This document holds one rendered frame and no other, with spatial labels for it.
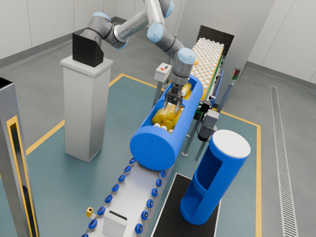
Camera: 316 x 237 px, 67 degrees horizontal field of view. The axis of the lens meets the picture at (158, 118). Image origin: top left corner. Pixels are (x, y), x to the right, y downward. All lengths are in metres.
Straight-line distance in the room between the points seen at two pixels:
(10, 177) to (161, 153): 0.77
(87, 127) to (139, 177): 1.07
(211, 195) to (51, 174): 1.57
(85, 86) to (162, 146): 1.05
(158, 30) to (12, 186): 0.89
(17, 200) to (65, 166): 1.73
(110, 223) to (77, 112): 1.40
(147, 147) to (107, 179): 1.29
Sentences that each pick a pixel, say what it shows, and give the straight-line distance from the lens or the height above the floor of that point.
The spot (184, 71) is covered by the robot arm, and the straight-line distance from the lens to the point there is 1.22.
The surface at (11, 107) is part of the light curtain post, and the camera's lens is 0.74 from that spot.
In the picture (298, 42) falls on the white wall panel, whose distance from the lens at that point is 6.37.
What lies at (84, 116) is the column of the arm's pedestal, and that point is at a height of 0.62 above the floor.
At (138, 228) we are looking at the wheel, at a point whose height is 0.98.
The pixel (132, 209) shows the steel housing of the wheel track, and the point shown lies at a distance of 1.34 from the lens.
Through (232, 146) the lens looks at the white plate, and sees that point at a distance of 1.76.
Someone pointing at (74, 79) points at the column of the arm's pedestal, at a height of 0.96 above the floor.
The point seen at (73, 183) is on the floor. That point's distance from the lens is 2.58.
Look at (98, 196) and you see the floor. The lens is 2.48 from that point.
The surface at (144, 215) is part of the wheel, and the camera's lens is 1.28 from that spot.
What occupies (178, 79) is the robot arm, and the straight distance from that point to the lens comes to 1.24.
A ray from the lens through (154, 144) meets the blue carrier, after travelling 1.35.
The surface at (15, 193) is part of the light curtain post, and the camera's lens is 0.97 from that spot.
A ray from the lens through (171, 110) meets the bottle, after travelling 1.62.
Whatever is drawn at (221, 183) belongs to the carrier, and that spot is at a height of 0.76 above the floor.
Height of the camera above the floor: 2.07
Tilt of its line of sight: 36 degrees down
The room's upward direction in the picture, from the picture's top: 15 degrees clockwise
